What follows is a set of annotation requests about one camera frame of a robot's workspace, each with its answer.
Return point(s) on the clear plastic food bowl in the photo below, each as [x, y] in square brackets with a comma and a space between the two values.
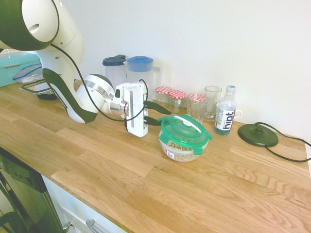
[170, 153]

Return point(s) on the silver cabinet knob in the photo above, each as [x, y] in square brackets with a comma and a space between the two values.
[65, 227]

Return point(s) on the black kettle base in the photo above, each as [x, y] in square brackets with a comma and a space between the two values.
[257, 137]

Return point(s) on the blue-lidded plastic pitcher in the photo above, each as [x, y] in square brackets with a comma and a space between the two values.
[141, 70]

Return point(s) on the clear zip plastic bag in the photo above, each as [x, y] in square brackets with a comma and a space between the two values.
[26, 75]

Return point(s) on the hint water bottle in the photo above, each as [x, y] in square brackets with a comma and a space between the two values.
[225, 121]

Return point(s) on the green round container lid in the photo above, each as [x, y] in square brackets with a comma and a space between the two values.
[175, 132]

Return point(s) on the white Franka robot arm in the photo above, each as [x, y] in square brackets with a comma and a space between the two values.
[60, 29]

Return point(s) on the ribbed glass tumbler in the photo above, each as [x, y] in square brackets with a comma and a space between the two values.
[195, 109]

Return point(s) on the tall footed drinking glass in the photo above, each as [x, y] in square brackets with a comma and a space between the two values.
[212, 106]

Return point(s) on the dark-lidded plastic pitcher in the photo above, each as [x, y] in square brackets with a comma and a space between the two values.
[114, 72]

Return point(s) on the teal bread box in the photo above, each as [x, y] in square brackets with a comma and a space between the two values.
[9, 72]

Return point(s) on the white cabinet drawer front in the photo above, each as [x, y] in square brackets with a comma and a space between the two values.
[80, 206]

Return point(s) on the white mug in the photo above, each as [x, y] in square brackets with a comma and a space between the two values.
[241, 113]

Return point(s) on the red checkered lid jar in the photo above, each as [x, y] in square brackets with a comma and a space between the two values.
[197, 97]
[177, 94]
[163, 90]

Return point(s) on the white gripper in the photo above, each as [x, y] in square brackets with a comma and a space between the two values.
[137, 109]

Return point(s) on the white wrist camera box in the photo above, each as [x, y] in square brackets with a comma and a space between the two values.
[118, 93]

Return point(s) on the stainless steel dishwasher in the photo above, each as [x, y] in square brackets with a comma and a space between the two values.
[31, 184]

